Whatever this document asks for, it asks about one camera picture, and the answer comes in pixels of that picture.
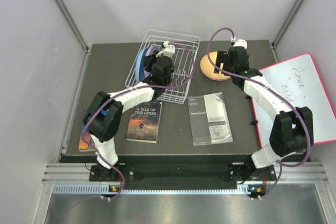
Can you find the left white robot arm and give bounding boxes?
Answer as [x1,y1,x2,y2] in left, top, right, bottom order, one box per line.
[83,54,174,180]

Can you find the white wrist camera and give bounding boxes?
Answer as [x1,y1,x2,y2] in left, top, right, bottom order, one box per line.
[156,41,175,58]
[230,37,247,50]

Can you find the white wire dish rack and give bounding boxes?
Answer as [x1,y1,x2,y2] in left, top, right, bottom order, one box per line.
[125,29,201,104]

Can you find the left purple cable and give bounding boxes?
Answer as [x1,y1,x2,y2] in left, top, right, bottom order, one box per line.
[80,42,196,200]

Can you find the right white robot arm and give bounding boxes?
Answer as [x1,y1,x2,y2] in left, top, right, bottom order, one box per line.
[213,45,314,180]

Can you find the blue fantasy cover book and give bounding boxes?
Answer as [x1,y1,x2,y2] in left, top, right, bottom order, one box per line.
[78,123,93,152]

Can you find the purple cable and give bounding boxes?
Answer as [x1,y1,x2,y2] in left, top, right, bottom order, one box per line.
[80,42,196,200]
[206,27,312,200]

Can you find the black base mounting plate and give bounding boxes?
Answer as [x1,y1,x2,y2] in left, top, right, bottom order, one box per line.
[88,163,278,183]

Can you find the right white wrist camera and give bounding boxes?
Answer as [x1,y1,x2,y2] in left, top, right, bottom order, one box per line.
[230,37,247,50]

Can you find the aluminium frame rail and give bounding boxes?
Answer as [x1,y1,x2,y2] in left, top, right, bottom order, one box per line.
[43,162,329,184]

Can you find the Tale of Two Cities book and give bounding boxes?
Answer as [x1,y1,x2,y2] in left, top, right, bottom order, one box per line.
[125,101,162,143]

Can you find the orange plate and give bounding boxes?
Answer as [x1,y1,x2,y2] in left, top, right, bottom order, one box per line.
[200,55,226,77]

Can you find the purple plate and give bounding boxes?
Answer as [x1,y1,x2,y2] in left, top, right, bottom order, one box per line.
[145,45,161,57]

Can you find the grey setup guide booklet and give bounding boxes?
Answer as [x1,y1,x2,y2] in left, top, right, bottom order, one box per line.
[187,92,233,146]

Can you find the pink plate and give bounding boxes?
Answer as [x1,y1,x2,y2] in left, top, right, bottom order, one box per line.
[207,76,230,81]

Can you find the pink framed whiteboard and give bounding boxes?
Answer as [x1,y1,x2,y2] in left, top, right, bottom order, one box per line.
[260,54,335,145]

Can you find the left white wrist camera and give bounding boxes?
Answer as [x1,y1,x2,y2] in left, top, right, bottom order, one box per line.
[156,41,175,58]

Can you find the grey slotted cable duct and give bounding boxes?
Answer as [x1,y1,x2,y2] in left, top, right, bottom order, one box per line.
[52,184,263,195]

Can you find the blue plate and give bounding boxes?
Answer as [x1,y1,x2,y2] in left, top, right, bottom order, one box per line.
[135,48,148,82]

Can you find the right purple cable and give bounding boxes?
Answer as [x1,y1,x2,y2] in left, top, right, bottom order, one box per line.
[206,27,312,200]

